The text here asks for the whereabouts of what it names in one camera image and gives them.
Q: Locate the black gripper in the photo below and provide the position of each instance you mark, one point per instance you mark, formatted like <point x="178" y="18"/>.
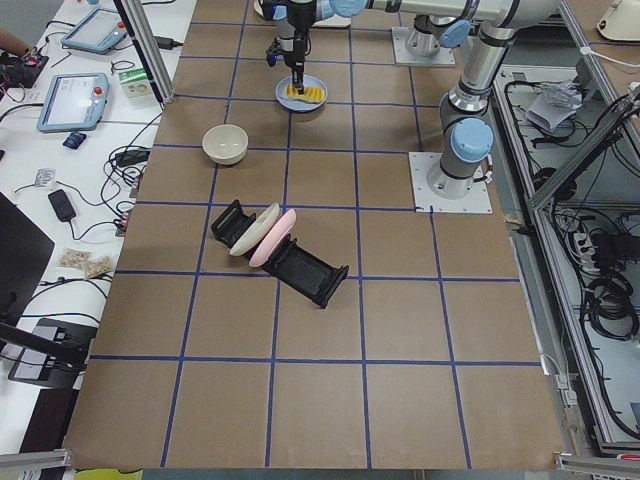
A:
<point x="299" y="51"/>

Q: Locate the sliced yellow bread loaf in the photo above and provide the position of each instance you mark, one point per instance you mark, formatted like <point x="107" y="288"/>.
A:
<point x="308" y="94"/>

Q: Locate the blue plate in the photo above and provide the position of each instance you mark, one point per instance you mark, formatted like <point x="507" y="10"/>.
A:
<point x="298" y="106"/>

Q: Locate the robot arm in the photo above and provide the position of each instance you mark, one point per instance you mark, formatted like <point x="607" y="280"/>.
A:
<point x="321" y="10"/>
<point x="468" y="138"/>

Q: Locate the pink plate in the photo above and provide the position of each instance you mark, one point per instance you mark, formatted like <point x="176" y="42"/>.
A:
<point x="273" y="238"/>

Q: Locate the cream plate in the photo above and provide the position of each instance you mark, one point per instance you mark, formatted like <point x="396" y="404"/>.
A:
<point x="257" y="231"/>

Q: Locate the white bowl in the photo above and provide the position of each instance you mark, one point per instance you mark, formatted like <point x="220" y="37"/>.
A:
<point x="225" y="144"/>

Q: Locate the green white box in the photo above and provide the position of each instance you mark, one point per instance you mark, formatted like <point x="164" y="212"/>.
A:
<point x="135" y="83"/>

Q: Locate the teach pendant tablet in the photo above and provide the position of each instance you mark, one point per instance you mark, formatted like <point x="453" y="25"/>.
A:
<point x="74" y="102"/>
<point x="98" y="32"/>

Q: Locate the black dish rack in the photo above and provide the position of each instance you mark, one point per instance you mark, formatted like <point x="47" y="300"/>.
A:
<point x="302" y="271"/>

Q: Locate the black power adapter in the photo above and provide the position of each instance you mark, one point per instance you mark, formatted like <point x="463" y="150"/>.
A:
<point x="61" y="205"/>

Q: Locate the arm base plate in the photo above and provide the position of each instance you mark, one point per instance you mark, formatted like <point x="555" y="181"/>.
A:
<point x="414" y="48"/>
<point x="435" y="192"/>

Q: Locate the aluminium frame post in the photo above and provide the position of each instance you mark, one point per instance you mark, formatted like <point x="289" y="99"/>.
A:
<point x="139" y="30"/>

